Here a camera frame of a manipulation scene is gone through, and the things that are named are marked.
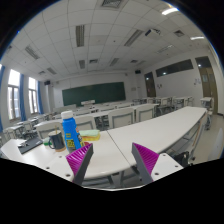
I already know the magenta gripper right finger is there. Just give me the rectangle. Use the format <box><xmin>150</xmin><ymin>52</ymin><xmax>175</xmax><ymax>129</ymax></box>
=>
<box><xmin>132</xmin><ymin>143</ymin><xmax>159</xmax><ymax>184</ymax></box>

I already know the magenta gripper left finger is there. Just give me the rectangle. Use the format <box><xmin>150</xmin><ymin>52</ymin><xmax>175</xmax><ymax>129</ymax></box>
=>
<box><xmin>66</xmin><ymin>144</ymin><xmax>93</xmax><ymax>186</ymax></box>

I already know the blue plastic bottle white cap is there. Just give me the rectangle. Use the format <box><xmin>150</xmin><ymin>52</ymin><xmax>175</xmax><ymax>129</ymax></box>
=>
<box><xmin>61</xmin><ymin>111</ymin><xmax>84</xmax><ymax>152</ymax></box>

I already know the yellow green sponge cloth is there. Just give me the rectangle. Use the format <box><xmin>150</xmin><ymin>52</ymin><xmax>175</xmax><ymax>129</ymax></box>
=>
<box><xmin>80</xmin><ymin>130</ymin><xmax>100</xmax><ymax>141</ymax></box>

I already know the dark mug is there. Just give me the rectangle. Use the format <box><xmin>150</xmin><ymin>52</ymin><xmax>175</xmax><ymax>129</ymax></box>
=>
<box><xmin>48</xmin><ymin>130</ymin><xmax>66</xmax><ymax>152</ymax></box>

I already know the white chair back right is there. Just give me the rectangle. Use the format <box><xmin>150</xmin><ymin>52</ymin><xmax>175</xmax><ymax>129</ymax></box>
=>
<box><xmin>136</xmin><ymin>105</ymin><xmax>154</xmax><ymax>122</ymax></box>

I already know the black flat device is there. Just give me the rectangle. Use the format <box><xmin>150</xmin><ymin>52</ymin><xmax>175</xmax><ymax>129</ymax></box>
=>
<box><xmin>18</xmin><ymin>137</ymin><xmax>43</xmax><ymax>154</ymax></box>

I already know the white chair back middle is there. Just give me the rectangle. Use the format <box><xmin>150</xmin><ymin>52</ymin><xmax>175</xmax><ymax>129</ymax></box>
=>
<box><xmin>108</xmin><ymin>108</ymin><xmax>134</xmax><ymax>129</ymax></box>

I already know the green chalkboard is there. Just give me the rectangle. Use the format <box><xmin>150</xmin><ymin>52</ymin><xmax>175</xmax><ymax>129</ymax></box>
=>
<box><xmin>62</xmin><ymin>82</ymin><xmax>126</xmax><ymax>106</ymax></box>

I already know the brown door far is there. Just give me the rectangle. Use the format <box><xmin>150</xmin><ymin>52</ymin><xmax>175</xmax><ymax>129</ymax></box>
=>
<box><xmin>144</xmin><ymin>72</ymin><xmax>156</xmax><ymax>97</ymax></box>

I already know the brown door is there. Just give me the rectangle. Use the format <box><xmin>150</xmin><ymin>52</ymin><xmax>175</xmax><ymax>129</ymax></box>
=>
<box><xmin>144</xmin><ymin>72</ymin><xmax>156</xmax><ymax>97</ymax></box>
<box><xmin>196</xmin><ymin>56</ymin><xmax>218</xmax><ymax>113</ymax></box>

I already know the blue curtain left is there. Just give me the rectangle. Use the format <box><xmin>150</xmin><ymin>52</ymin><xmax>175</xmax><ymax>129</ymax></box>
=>
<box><xmin>19</xmin><ymin>74</ymin><xmax>26</xmax><ymax>121</ymax></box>

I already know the brown door right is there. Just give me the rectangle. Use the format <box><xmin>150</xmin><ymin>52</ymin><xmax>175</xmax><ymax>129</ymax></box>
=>
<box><xmin>196</xmin><ymin>56</ymin><xmax>218</xmax><ymax>113</ymax></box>

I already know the ceiling projector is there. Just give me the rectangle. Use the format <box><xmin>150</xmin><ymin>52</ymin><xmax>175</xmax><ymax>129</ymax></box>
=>
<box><xmin>145</xmin><ymin>29</ymin><xmax>161</xmax><ymax>37</ymax></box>

